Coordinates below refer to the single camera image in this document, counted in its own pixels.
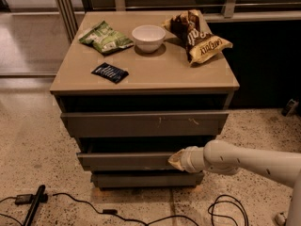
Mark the grey drawer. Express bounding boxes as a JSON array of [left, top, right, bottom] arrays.
[[77, 152, 173, 171], [91, 170, 204, 188], [61, 111, 229, 137]]

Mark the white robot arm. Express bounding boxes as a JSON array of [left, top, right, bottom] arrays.
[[168, 139, 301, 226]]

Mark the grey bottom drawer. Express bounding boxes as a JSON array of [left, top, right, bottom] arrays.
[[91, 170, 204, 188]]

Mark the grey top drawer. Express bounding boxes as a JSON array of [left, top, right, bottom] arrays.
[[61, 111, 229, 137]]

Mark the grey drawer cabinet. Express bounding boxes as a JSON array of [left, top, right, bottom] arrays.
[[49, 9, 241, 190]]

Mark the dark blue snack packet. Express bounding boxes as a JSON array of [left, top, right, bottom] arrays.
[[91, 62, 129, 84]]

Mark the white power strip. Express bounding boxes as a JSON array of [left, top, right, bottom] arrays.
[[275, 212, 287, 226]]

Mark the dark object on floor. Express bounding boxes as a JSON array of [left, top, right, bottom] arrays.
[[281, 99, 299, 116]]

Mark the white bowl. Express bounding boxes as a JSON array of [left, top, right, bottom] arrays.
[[132, 25, 166, 53]]

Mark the brown yellow chip bag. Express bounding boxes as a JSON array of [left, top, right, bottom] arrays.
[[163, 9, 232, 64]]

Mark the green snack bag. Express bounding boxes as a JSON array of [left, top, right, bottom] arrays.
[[78, 21, 134, 56]]

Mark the black rod on floor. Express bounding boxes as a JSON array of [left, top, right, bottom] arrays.
[[23, 185, 48, 226]]

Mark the black power adapter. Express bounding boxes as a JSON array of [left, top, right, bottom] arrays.
[[15, 194, 34, 205]]

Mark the metal window railing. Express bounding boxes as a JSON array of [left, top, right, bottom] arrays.
[[55, 0, 301, 38]]

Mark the black floor cable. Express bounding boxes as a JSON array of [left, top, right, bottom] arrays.
[[51, 191, 250, 226]]

